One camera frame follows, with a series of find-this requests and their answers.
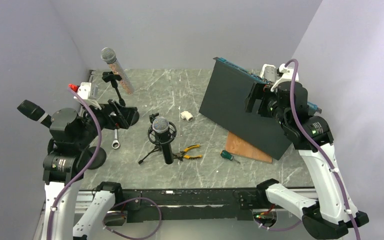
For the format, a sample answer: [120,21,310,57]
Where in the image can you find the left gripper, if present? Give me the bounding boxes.
[75,97,137,148]

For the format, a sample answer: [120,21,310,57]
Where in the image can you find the black round-base clip stand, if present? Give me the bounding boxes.
[102,71,140,129]

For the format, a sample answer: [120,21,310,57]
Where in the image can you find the black tripod shock mount stand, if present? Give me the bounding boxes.
[138,112,177,165]

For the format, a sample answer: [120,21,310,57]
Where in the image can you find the black microphone silver grille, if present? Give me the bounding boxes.
[152,116,174,165]

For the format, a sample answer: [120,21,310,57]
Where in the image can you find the glitter microphone silver grille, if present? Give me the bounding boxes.
[100,47,135,95]

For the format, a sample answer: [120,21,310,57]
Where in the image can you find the white PVC elbow fitting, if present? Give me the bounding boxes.
[180,110,194,122]

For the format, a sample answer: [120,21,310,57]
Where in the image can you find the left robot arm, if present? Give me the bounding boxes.
[39,100,138,240]

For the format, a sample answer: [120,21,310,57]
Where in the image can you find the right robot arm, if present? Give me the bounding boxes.
[245,81,369,240]

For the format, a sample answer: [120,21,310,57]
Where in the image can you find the black foam-head microphone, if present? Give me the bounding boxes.
[17,99,52,129]

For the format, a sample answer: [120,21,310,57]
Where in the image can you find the silver ratchet wrench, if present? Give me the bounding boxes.
[111,129,120,150]

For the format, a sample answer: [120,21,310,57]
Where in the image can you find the dark teal-edged board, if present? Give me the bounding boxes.
[199,57,321,159]

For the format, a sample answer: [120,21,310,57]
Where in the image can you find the brown wooden block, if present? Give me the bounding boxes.
[225,132,273,164]

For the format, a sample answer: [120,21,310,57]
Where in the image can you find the yellow black pliers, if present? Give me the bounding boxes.
[173,144,203,163]

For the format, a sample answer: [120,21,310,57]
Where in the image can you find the white bracket behind board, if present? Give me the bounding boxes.
[259,64,277,83]

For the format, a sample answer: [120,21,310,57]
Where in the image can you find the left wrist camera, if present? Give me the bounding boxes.
[68,82,102,110]

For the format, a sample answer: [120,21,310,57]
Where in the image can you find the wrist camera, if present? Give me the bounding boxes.
[68,82,102,110]
[270,63,299,92]

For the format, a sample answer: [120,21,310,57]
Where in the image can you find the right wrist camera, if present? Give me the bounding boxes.
[270,63,299,92]

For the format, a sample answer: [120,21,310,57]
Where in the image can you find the green handle screwdriver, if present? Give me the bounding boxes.
[220,149,241,164]

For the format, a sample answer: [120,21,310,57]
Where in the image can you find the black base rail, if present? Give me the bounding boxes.
[109,187,270,226]

